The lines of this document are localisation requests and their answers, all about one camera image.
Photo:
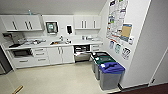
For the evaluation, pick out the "stainless steel dishwasher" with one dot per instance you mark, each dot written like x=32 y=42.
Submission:
x=82 y=53

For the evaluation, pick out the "grey bin black lid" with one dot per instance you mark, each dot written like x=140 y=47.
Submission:
x=92 y=63

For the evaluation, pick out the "chrome faucet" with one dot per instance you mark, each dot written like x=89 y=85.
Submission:
x=61 y=38

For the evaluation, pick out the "grey bin green lid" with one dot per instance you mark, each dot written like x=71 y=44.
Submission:
x=96 y=71

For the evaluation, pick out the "white base cabinet unit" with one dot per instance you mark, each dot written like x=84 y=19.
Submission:
x=56 y=55

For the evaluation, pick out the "steel paper towel dispenser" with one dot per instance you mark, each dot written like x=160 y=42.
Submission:
x=51 y=27

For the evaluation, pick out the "grey bin blue lid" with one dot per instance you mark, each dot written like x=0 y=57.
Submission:
x=111 y=78

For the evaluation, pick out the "large colourful poster board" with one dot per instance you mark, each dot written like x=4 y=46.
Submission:
x=116 y=18

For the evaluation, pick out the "black drying rack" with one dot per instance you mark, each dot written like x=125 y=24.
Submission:
x=33 y=42

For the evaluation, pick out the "black built-in microwave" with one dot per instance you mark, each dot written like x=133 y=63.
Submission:
x=21 y=52

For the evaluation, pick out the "blue spray bottle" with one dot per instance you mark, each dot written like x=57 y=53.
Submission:
x=30 y=12

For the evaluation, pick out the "white door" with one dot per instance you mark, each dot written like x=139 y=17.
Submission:
x=161 y=70

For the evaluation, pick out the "stainless steel refrigerator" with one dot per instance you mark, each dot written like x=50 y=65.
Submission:
x=4 y=63

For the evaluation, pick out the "white wall cabinet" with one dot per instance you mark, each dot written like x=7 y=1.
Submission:
x=87 y=22
x=21 y=23

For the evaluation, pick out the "small wall notice sheet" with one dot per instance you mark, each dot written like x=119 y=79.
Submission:
x=126 y=53
x=111 y=44
x=117 y=48

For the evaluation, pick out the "small white wall box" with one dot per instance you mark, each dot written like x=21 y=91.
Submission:
x=131 y=40

